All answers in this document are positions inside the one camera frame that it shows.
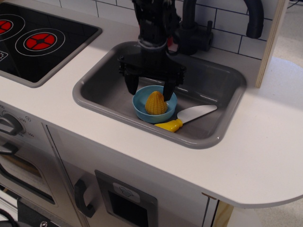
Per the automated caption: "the black toy faucet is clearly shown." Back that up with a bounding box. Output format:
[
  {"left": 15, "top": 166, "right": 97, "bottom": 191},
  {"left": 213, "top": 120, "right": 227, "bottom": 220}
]
[{"left": 173, "top": 0, "right": 264, "bottom": 55}]

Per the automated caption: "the dark grey cabinet handle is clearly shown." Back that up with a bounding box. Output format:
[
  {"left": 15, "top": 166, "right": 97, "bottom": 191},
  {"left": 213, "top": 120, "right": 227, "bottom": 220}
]
[{"left": 74, "top": 179, "right": 95, "bottom": 218}]

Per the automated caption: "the grey dispenser panel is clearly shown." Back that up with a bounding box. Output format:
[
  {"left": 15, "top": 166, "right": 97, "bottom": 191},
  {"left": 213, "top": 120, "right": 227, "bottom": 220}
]
[{"left": 95, "top": 170, "right": 159, "bottom": 227}]

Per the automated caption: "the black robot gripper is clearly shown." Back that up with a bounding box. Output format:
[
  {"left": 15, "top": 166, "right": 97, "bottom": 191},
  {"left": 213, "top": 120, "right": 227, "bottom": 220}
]
[{"left": 118, "top": 44, "right": 186, "bottom": 101}]

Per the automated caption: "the yellow toy corn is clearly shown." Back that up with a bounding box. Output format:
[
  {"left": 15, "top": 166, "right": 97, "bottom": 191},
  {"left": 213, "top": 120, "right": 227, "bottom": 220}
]
[{"left": 145, "top": 91, "right": 168, "bottom": 115}]

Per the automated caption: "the wooden side panel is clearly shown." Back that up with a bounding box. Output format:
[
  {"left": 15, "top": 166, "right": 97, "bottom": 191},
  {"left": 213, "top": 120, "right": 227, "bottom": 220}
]
[{"left": 255, "top": 0, "right": 289, "bottom": 88}]

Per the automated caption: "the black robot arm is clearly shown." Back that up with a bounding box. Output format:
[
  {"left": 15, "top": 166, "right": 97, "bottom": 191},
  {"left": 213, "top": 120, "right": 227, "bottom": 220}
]
[{"left": 118, "top": 0, "right": 186, "bottom": 101}]

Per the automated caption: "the yellow handled toy spatula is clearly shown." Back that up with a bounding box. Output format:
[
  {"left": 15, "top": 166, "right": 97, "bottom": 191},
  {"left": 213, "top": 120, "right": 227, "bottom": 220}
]
[{"left": 155, "top": 105, "right": 217, "bottom": 132}]

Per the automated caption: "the red plastic cup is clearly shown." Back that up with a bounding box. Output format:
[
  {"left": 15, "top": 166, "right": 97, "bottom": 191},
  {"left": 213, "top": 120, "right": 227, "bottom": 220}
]
[{"left": 167, "top": 37, "right": 173, "bottom": 47}]

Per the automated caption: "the grey toy sink basin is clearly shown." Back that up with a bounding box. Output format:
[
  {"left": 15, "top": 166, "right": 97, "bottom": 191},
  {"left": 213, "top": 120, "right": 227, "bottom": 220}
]
[{"left": 72, "top": 42, "right": 246, "bottom": 149}]

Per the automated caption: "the black toy stove top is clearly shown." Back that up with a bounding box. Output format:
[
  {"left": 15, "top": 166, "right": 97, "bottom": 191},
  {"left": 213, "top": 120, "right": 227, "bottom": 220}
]
[{"left": 0, "top": 2, "right": 102, "bottom": 88}]

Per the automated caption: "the grey oven knob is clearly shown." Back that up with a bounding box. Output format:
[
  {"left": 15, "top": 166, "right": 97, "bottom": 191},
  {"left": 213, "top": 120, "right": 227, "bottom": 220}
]
[{"left": 0, "top": 114, "right": 23, "bottom": 136}]

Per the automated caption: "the black cable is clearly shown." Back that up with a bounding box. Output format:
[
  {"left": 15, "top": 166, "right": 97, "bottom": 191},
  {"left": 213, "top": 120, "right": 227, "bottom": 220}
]
[{"left": 0, "top": 208, "right": 22, "bottom": 227}]

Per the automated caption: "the toy oven door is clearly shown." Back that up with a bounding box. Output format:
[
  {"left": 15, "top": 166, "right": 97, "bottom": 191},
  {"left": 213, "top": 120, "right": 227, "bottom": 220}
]
[{"left": 0, "top": 134, "right": 81, "bottom": 227}]

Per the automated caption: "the light blue plastic bowl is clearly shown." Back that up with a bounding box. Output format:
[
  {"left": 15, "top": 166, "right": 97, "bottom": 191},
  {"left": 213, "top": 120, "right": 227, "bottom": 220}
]
[{"left": 133, "top": 85, "right": 177, "bottom": 124}]

